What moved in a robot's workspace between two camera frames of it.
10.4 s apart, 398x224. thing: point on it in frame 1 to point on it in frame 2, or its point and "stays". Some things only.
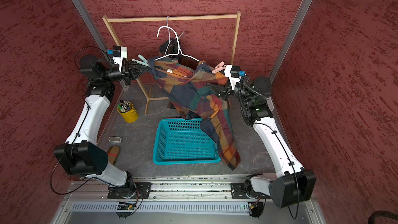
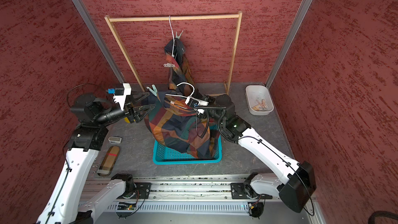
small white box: (114, 140) stays
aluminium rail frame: (187, 199) stays
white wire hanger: (180, 51) to (183, 95)
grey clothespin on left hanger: (179, 38) stays
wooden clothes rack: (107, 19) stays
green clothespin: (143, 62) to (154, 89)
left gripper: (130, 67) to (134, 113)
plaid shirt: (185, 88) to (173, 121)
